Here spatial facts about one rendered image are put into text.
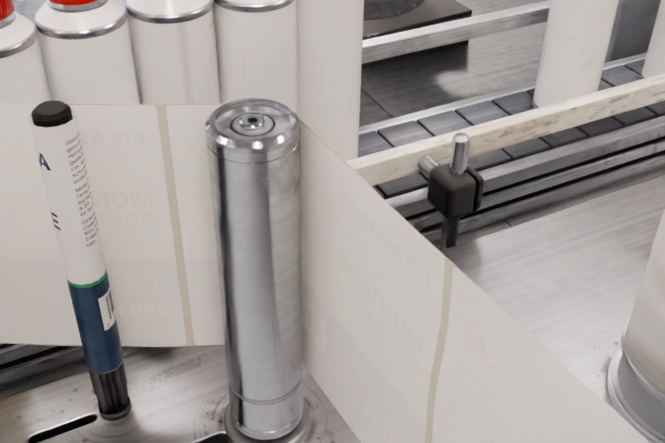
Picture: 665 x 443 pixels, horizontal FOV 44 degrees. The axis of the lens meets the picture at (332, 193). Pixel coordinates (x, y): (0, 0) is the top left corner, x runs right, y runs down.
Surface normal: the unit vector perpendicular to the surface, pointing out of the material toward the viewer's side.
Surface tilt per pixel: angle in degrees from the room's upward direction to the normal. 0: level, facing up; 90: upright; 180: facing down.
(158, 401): 0
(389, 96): 0
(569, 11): 90
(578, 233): 0
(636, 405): 90
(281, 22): 90
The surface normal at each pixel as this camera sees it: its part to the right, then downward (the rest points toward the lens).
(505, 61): 0.01, -0.81
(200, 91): 0.62, 0.47
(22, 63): 0.80, 0.36
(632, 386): -0.97, 0.14
